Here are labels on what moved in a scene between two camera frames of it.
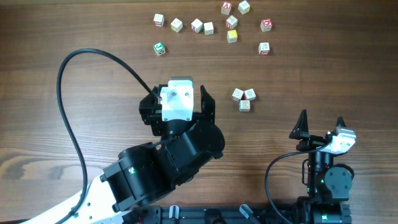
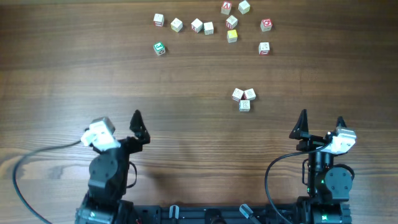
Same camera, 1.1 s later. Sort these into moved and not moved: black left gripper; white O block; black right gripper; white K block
Moved: black left gripper
Not moved: white O block; white K block; black right gripper
